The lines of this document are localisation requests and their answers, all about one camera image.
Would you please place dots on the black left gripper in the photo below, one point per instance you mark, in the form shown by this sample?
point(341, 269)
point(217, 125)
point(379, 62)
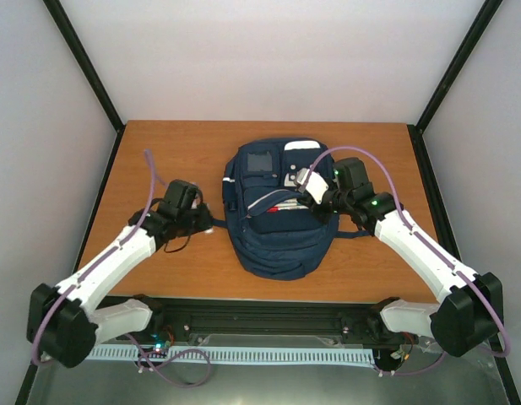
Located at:
point(207, 220)

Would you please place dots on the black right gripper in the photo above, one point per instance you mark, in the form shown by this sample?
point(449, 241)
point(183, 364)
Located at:
point(322, 215)

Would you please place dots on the red white marker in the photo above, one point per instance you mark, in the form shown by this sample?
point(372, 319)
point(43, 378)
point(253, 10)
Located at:
point(286, 207)

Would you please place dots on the navy blue student backpack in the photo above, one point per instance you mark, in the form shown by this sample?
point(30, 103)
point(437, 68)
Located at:
point(285, 245)

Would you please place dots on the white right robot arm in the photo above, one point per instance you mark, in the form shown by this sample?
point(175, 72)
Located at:
point(468, 310)

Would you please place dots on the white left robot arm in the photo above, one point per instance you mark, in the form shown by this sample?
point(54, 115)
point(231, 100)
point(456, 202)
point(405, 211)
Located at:
point(65, 321)

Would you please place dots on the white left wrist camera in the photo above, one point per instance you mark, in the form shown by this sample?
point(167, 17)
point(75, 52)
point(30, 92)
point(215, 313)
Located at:
point(198, 198)

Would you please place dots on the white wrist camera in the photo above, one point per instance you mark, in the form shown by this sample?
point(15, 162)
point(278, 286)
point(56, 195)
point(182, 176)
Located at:
point(198, 198)
point(311, 182)

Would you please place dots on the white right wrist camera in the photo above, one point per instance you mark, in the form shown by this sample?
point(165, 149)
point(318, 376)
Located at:
point(311, 182)

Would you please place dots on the black right frame post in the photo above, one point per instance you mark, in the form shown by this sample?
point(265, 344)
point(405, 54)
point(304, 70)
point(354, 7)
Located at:
point(465, 49)

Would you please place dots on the black frame post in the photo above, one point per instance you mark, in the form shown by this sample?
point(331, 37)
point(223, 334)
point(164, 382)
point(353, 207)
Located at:
point(82, 58)
point(465, 49)

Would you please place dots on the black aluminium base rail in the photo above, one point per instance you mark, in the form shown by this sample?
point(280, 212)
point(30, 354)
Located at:
point(181, 318)

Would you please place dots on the light blue slotted cable duct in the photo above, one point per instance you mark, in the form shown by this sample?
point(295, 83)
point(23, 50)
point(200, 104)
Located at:
point(357, 357)

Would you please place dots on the black left frame post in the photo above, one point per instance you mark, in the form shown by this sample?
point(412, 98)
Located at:
point(82, 58)

